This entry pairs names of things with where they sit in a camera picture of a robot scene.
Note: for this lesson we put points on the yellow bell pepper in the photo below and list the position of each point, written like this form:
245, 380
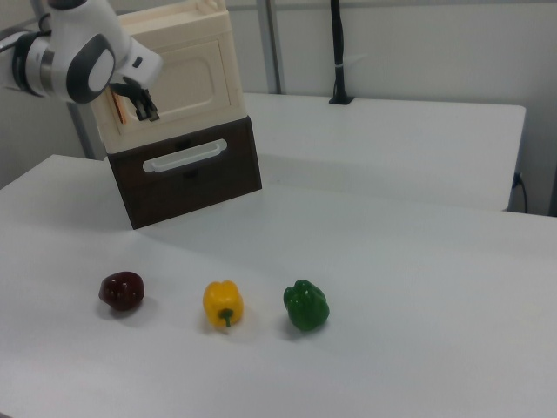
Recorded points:
222, 300

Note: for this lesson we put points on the green bell pepper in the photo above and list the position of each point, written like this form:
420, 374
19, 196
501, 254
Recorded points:
306, 307

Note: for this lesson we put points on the dark wood drawer box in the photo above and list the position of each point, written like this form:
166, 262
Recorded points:
191, 196

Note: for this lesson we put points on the dark red bell pepper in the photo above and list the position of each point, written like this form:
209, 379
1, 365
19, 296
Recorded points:
122, 291

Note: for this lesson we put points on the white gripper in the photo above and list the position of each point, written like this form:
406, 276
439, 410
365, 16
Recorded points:
141, 61

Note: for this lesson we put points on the thin orange object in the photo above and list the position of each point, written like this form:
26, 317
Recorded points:
119, 106

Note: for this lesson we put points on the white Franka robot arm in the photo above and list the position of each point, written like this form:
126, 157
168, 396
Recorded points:
74, 56

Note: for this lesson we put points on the cream cabinet door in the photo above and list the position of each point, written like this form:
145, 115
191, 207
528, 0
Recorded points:
191, 87

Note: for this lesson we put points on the cream plastic storage cabinet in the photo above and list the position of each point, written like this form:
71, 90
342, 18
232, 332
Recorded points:
191, 26

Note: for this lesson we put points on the black pole with clamp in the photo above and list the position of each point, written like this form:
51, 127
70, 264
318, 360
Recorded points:
338, 52

